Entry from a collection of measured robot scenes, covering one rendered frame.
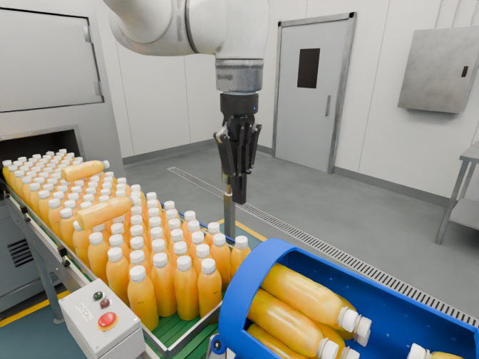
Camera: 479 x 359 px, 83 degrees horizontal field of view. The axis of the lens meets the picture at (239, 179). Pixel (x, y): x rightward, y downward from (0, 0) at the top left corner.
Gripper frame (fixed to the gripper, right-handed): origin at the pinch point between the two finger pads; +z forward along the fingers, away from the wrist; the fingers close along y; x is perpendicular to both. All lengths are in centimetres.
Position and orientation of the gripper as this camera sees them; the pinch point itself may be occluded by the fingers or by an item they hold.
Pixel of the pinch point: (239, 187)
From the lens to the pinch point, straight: 60.3
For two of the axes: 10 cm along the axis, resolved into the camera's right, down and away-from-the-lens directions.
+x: 7.7, 2.5, -5.9
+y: -6.4, 3.0, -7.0
